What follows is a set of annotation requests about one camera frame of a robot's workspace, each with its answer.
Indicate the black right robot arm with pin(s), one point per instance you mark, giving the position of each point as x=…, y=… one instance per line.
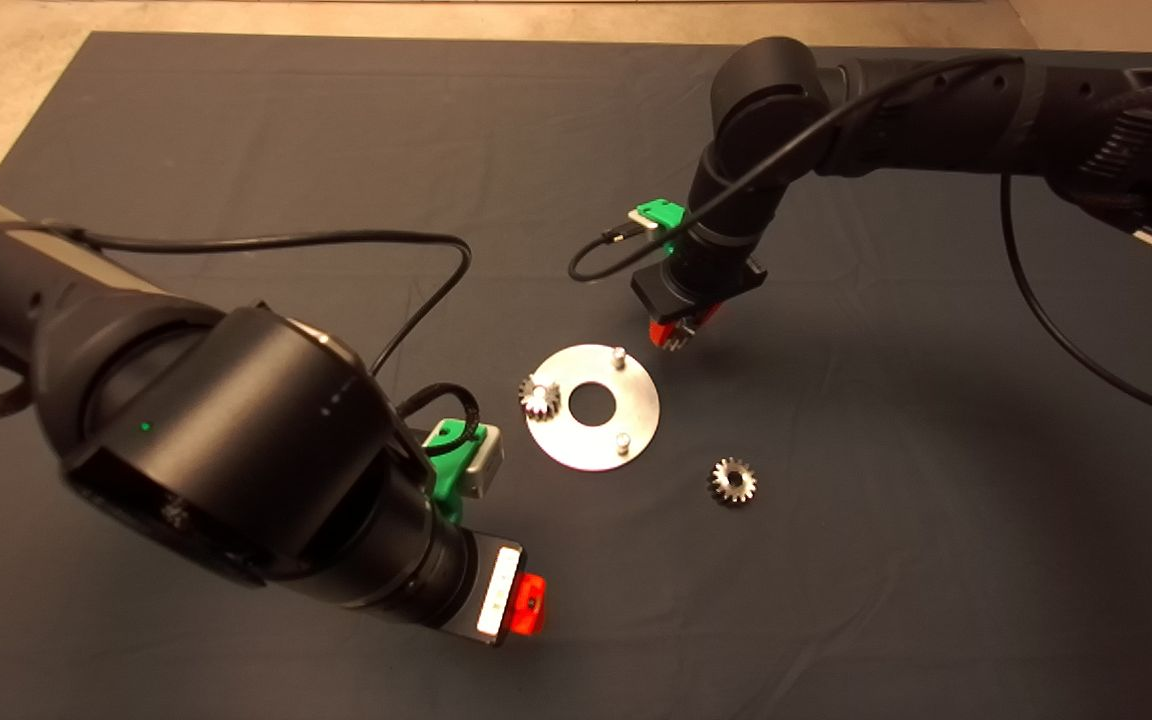
x=766, y=110

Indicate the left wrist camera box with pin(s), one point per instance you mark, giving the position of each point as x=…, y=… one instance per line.
x=484, y=465

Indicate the dark grey table cloth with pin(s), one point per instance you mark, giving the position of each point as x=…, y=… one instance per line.
x=836, y=600

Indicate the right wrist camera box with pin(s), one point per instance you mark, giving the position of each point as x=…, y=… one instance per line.
x=642, y=222

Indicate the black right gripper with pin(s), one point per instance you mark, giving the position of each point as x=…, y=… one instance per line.
x=701, y=285

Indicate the right green camera mount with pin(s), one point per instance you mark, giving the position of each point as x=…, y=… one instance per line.
x=664, y=215

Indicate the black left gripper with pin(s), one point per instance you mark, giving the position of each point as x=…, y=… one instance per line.
x=456, y=585

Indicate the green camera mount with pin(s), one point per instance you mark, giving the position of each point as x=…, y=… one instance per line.
x=441, y=470
x=664, y=215

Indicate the left green camera mount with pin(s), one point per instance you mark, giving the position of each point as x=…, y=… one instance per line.
x=441, y=470

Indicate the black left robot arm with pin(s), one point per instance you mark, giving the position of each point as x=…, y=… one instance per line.
x=236, y=450

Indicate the round metal carrier plate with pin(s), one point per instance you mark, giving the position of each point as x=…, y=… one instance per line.
x=636, y=420

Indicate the small steel planetary gear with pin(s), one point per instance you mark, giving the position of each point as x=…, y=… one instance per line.
x=733, y=481
x=679, y=338
x=540, y=398

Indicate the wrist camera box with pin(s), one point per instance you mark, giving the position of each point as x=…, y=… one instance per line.
x=484, y=465
x=642, y=222

